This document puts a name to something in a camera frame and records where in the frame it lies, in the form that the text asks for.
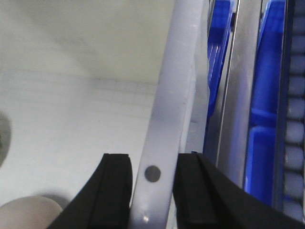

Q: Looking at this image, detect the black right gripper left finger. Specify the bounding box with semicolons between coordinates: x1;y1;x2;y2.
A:
49;154;132;229

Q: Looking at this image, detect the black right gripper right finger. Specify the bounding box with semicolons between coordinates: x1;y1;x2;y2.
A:
173;153;305;229

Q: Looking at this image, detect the pink and cream ball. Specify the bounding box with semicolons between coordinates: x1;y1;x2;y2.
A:
0;196;62;229

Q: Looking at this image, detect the cream yellow ball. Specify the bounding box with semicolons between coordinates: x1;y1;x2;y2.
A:
0;112;11;166

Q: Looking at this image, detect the white plastic storage crate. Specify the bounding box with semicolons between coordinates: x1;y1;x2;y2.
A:
0;0;215;229

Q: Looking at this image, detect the blue bin lower nested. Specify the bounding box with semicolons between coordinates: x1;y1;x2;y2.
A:
244;0;287;211

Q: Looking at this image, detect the blue bin nested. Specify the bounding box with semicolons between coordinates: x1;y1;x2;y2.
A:
244;0;287;211
203;0;234;161

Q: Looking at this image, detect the grey metal shelf rack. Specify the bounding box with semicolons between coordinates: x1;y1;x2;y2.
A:
213;0;305;224

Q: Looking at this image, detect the blue bin upper nested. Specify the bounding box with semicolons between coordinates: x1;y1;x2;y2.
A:
203;0;234;161

